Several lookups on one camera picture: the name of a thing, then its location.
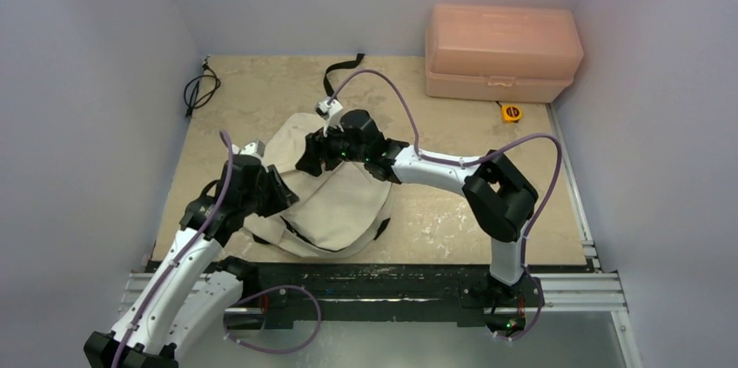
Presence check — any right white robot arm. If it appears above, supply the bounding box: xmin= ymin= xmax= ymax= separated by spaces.
xmin=296 ymin=110 xmax=539 ymax=304

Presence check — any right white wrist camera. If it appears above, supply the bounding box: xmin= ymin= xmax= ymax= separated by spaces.
xmin=315 ymin=97 xmax=344 ymax=137

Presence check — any beige canvas backpack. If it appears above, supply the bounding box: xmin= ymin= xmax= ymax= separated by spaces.
xmin=244 ymin=80 xmax=394 ymax=259

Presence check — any yellow tape measure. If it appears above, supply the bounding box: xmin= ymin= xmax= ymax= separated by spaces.
xmin=500 ymin=104 xmax=522 ymax=124

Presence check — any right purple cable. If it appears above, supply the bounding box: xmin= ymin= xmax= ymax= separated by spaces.
xmin=327 ymin=69 xmax=564 ymax=344

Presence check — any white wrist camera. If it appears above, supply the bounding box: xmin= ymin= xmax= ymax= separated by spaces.
xmin=231 ymin=139 xmax=265 ymax=164
xmin=315 ymin=97 xmax=344 ymax=137

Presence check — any pink plastic storage box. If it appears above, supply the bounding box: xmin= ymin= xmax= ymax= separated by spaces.
xmin=425 ymin=3 xmax=584 ymax=104

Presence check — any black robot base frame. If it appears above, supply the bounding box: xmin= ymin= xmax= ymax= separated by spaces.
xmin=144 ymin=258 xmax=546 ymax=332

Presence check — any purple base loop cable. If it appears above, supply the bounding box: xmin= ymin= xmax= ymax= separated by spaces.
xmin=222 ymin=284 xmax=323 ymax=355

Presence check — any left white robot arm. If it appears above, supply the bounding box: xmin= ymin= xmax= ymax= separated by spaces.
xmin=84 ymin=151 xmax=299 ymax=367

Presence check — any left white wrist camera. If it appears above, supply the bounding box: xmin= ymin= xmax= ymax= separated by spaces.
xmin=231 ymin=139 xmax=265 ymax=164

